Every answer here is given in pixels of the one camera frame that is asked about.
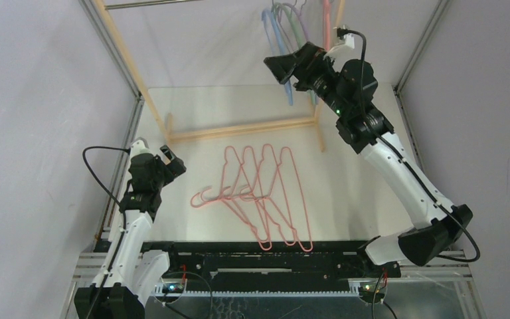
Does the blue plastic hanger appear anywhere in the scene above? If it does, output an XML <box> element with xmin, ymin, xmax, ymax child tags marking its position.
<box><xmin>261</xmin><ymin>7</ymin><xmax>295</xmax><ymax>106</ymax></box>

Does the green plastic hanger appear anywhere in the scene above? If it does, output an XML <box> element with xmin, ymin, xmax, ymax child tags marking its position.
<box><xmin>272</xmin><ymin>2</ymin><xmax>319</xmax><ymax>106</ymax></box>

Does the purple plastic hanger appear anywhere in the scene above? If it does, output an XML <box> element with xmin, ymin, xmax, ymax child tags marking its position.
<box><xmin>281</xmin><ymin>3</ymin><xmax>309</xmax><ymax>47</ymax></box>

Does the pink wire hanger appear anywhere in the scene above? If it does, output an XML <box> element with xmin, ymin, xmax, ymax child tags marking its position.
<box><xmin>228</xmin><ymin>144</ymin><xmax>313</xmax><ymax>253</ymax></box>
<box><xmin>190</xmin><ymin>146</ymin><xmax>272</xmax><ymax>251</ymax></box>
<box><xmin>242</xmin><ymin>145</ymin><xmax>314</xmax><ymax>252</ymax></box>
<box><xmin>199</xmin><ymin>144</ymin><xmax>301</xmax><ymax>251</ymax></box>

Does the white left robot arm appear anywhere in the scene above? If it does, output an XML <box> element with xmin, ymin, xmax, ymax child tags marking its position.
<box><xmin>74</xmin><ymin>139</ymin><xmax>186</xmax><ymax>318</ymax></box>

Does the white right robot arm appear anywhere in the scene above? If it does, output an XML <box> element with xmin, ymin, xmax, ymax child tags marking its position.
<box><xmin>264</xmin><ymin>43</ymin><xmax>473</xmax><ymax>276</ymax></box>

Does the pink hanger on rod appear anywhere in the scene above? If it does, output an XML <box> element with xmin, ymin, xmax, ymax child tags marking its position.
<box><xmin>322</xmin><ymin>0</ymin><xmax>331</xmax><ymax>51</ymax></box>

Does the metal hanging rod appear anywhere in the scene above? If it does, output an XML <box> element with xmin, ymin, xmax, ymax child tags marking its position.
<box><xmin>104</xmin><ymin>0</ymin><xmax>198</xmax><ymax>11</ymax></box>

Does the wooden hanger rack frame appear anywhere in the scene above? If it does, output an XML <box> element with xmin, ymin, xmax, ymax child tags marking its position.
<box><xmin>93</xmin><ymin>1</ymin><xmax>332</xmax><ymax>152</ymax></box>

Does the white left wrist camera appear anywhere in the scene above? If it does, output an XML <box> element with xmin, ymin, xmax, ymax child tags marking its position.
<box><xmin>129</xmin><ymin>137</ymin><xmax>152</xmax><ymax>159</ymax></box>

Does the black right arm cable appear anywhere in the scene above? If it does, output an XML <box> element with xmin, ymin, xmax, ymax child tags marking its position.
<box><xmin>336</xmin><ymin>27</ymin><xmax>482</xmax><ymax>319</ymax></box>

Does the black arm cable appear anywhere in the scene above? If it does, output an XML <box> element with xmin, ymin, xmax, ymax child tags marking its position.
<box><xmin>82</xmin><ymin>146</ymin><xmax>131</xmax><ymax>319</ymax></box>
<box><xmin>336</xmin><ymin>27</ymin><xmax>482</xmax><ymax>319</ymax></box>

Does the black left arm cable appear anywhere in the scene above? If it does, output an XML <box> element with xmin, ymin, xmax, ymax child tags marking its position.
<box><xmin>82</xmin><ymin>146</ymin><xmax>131</xmax><ymax>319</ymax></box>

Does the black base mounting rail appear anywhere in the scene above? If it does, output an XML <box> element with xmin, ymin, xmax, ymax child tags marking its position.
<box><xmin>94</xmin><ymin>239</ymin><xmax>450</xmax><ymax>294</ymax></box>

